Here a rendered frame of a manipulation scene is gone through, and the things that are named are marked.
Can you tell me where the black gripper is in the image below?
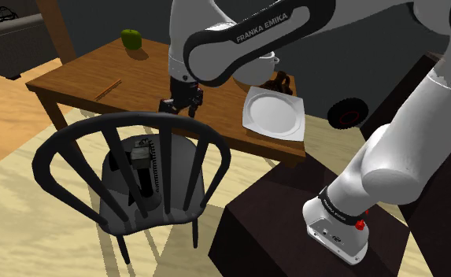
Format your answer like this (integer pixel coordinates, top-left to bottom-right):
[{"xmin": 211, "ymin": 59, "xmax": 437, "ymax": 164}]
[{"xmin": 158, "ymin": 76, "xmax": 205, "ymax": 119}]

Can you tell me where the brown wooden table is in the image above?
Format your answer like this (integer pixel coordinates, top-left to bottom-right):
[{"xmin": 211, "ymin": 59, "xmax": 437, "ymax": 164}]
[{"xmin": 25, "ymin": 37, "xmax": 307, "ymax": 168}]

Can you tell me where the black spindle-back chair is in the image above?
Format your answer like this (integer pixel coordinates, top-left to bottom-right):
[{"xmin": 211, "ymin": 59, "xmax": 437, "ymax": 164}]
[{"xmin": 31, "ymin": 111, "xmax": 232, "ymax": 266}]

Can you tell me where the brown wooden stick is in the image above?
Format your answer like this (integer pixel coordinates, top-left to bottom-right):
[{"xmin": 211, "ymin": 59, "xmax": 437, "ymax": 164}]
[{"xmin": 94, "ymin": 79, "xmax": 124, "ymax": 102}]

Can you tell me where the green apple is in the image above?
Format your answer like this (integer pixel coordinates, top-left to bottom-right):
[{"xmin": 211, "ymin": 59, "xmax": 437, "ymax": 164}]
[{"xmin": 120, "ymin": 28, "xmax": 143, "ymax": 51}]

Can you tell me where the white square plate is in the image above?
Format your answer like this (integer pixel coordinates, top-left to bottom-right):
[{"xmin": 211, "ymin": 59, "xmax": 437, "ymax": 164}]
[{"xmin": 242, "ymin": 85, "xmax": 306, "ymax": 142}]

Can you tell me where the dark brown figure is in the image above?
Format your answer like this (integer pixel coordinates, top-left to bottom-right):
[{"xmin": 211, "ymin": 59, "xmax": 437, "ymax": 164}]
[{"xmin": 261, "ymin": 70, "xmax": 294, "ymax": 97}]

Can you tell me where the dark robot stand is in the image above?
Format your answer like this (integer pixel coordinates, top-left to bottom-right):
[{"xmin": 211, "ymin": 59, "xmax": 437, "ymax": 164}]
[{"xmin": 208, "ymin": 53, "xmax": 451, "ymax": 277}]

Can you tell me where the grey sofa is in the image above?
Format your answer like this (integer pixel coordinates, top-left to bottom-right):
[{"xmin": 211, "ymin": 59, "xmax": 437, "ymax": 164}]
[{"xmin": 0, "ymin": 6, "xmax": 60, "ymax": 81}]

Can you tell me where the pale beige rug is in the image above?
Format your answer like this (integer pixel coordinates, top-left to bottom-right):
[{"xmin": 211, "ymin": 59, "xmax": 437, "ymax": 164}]
[{"xmin": 0, "ymin": 108, "xmax": 435, "ymax": 277}]

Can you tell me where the white pot with handle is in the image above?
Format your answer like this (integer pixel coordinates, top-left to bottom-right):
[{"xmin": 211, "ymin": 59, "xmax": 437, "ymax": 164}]
[{"xmin": 231, "ymin": 51, "xmax": 281, "ymax": 87}]

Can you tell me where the brown wooden post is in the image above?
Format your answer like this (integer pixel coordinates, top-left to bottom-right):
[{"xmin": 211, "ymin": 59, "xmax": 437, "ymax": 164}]
[{"xmin": 35, "ymin": 0, "xmax": 78, "ymax": 65}]

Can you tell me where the black wheel with red ring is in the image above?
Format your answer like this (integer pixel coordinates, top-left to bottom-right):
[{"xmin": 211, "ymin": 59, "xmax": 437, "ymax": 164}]
[{"xmin": 326, "ymin": 97, "xmax": 370, "ymax": 130}]

